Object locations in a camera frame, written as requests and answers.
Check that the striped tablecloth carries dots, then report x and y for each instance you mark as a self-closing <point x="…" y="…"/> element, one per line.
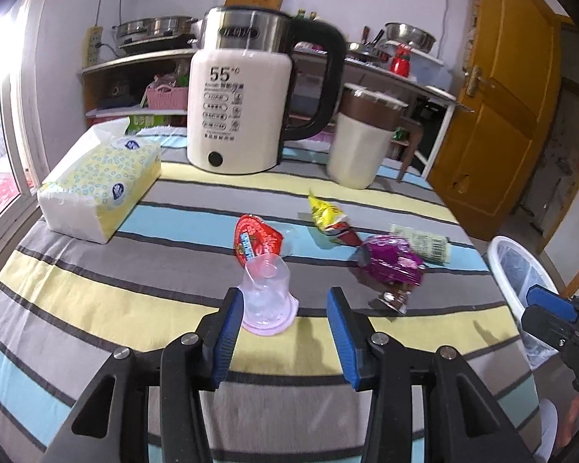
<point x="125" y="275"/>

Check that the black induction cooker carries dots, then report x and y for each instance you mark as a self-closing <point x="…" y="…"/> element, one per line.
<point x="154" y="46"/>

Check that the steel pan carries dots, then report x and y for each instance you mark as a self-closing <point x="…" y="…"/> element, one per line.
<point x="366" y="49"/>

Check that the red jelly lid wrapper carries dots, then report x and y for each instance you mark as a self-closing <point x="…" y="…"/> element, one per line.
<point x="255" y="238"/>

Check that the steel mixing bowl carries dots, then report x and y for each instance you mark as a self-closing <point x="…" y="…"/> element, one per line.
<point x="410" y="33"/>

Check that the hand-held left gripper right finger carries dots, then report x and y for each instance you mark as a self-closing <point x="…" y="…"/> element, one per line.
<point x="342" y="340"/>

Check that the cream mug with brown band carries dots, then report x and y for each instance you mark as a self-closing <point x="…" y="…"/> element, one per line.
<point x="357" y="154"/>

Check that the pink plastic basket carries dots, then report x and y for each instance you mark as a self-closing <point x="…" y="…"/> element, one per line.
<point x="166" y="96"/>

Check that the yellow white tissue pack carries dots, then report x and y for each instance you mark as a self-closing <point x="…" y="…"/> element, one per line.
<point x="101" y="178"/>

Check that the yellowed power strip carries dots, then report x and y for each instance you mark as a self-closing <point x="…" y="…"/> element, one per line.
<point x="93" y="46"/>

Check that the purple snack wrapper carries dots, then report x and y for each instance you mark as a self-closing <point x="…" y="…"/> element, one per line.
<point x="391" y="260"/>

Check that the clear plastic jelly cup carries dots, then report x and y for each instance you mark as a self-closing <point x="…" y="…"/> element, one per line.
<point x="265" y="299"/>

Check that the pale labelled packet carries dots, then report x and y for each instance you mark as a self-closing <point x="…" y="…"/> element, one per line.
<point x="429" y="246"/>

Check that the white plastic tub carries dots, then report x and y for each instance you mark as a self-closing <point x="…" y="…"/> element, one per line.
<point x="429" y="58"/>

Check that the red plastic bottle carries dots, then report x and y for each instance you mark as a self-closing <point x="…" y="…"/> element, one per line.
<point x="400" y="62"/>

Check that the window frame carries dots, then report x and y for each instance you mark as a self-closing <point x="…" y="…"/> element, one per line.
<point x="17" y="144"/>

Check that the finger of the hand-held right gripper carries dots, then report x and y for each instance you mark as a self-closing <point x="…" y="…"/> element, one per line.
<point x="543" y="325"/>
<point x="550" y="303"/>

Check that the cream steel electric kettle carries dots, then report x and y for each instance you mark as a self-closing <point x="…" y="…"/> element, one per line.
<point x="231" y="106"/>

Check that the wooden door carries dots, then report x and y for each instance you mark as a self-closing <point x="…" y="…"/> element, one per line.
<point x="502" y="106"/>

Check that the grey kitchen shelf counter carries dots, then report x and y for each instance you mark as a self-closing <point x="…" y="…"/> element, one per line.
<point x="125" y="60"/>

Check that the white rimmed bin with liner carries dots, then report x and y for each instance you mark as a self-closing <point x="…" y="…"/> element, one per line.
<point x="511" y="270"/>

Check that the green printed box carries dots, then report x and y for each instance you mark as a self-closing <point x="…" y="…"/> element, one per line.
<point x="149" y="123"/>

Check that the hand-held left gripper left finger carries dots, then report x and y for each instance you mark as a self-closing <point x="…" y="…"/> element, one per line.
<point x="224" y="340"/>

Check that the steel hot pot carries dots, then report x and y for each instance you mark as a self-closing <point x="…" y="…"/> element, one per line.
<point x="149" y="26"/>

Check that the person's leg in grey pants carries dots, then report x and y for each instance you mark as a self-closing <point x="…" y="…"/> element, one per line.
<point x="546" y="429"/>

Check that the yellow snack wrapper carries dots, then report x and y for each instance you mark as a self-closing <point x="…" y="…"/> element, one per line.
<point x="328" y="217"/>

